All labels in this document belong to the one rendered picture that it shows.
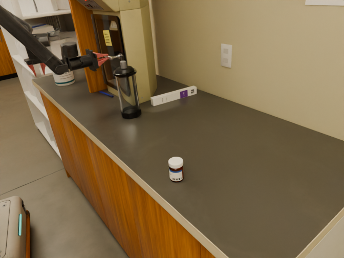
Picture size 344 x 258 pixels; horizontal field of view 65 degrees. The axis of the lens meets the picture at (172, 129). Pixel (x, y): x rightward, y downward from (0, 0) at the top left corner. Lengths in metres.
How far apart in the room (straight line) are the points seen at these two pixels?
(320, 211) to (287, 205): 0.08
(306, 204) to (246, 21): 0.84
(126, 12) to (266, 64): 0.69
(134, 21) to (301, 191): 1.02
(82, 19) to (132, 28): 0.38
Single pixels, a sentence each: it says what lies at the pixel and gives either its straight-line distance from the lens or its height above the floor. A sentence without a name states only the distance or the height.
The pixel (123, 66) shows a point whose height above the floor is 1.19.
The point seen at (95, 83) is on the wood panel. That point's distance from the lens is 1.75.
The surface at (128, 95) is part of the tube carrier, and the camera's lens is 1.28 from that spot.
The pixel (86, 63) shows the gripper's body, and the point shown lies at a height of 1.19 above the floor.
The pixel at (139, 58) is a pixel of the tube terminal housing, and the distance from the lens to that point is 1.43.
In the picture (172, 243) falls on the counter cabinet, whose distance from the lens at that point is 1.04.
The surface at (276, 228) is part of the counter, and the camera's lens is 0.79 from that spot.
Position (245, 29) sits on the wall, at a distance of 1.36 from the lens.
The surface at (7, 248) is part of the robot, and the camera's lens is 1.87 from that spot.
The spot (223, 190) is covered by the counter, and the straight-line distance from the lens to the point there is 0.87.
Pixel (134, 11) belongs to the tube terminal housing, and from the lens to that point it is 1.39.
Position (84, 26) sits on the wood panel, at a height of 1.33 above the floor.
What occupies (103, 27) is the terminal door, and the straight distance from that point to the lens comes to 1.53.
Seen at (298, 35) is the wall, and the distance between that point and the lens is 1.22.
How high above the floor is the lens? 1.52
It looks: 29 degrees down
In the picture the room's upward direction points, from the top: 5 degrees counter-clockwise
